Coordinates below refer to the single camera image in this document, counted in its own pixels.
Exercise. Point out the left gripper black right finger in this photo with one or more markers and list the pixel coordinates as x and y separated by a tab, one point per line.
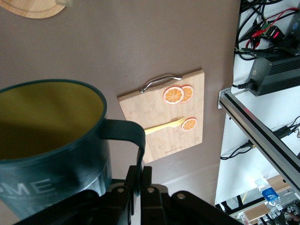
159	208

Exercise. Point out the white side shelf surface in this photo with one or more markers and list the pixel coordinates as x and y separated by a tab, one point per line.
234	140

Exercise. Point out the dark teal cup yellow inside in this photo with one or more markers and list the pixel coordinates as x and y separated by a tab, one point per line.
47	152

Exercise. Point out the black power supply box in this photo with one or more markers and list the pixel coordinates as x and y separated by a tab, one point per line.
276	75

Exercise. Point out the aluminium profile camera beam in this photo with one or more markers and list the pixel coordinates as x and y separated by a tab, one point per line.
257	136

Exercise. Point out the clear water bottle blue label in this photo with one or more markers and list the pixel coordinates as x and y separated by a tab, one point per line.
269	195

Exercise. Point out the toy orange slice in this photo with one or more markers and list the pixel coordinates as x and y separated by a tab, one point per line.
173	95
189	93
188	124

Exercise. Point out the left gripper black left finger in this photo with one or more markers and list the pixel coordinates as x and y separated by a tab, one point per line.
112	206

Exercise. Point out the small black power adapter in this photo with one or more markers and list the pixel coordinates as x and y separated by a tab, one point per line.
284	131

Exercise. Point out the brown table mat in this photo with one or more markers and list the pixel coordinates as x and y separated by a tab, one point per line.
117	47

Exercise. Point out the wooden mug tree rack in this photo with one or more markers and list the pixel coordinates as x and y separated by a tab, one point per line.
35	9

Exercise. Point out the yellow plastic fork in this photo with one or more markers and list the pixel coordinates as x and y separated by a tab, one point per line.
161	127

